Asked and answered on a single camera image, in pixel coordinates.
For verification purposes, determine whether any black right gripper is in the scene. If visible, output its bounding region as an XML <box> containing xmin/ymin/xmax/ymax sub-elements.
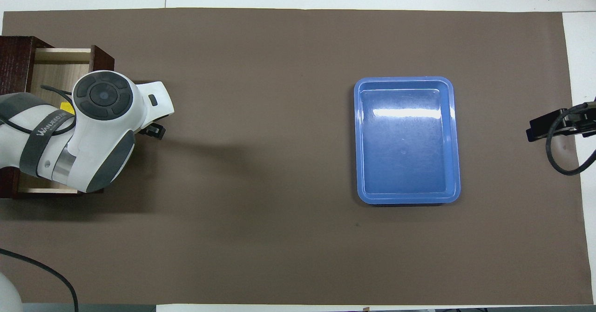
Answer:
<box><xmin>526</xmin><ymin>99</ymin><xmax>596</xmax><ymax>143</ymax></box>

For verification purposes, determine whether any wooden drawer with white handle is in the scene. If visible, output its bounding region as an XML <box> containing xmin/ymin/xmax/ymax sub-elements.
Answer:
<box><xmin>18</xmin><ymin>45</ymin><xmax>115</xmax><ymax>196</ymax></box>

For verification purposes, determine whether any brown table mat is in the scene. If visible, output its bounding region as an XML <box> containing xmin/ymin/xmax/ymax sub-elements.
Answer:
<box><xmin>0</xmin><ymin>7</ymin><xmax>594</xmax><ymax>306</ymax></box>

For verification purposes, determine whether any blue plastic tray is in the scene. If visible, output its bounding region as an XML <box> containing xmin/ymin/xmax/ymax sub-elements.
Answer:
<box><xmin>353</xmin><ymin>76</ymin><xmax>461</xmax><ymax>205</ymax></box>

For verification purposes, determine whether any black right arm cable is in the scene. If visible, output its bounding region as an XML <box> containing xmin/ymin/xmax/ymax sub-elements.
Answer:
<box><xmin>546</xmin><ymin>102</ymin><xmax>596</xmax><ymax>176</ymax></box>

